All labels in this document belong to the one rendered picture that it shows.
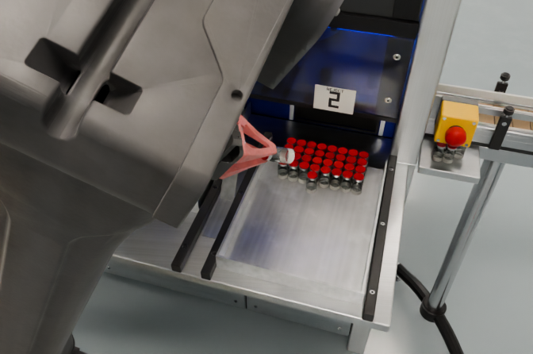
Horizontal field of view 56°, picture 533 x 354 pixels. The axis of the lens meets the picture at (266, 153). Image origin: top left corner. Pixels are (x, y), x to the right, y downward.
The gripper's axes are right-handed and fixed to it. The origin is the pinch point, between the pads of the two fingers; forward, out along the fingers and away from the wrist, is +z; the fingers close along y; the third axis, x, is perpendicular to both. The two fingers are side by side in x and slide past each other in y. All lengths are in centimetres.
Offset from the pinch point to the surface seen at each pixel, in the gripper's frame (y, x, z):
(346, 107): 9.2, -22.0, 32.7
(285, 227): 23.5, -0.5, 20.9
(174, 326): 120, -7, 45
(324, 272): 18.2, 10.4, 22.9
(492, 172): 7, -11, 76
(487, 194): 12, -8, 81
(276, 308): 87, -3, 65
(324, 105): 12.2, -24.1, 29.7
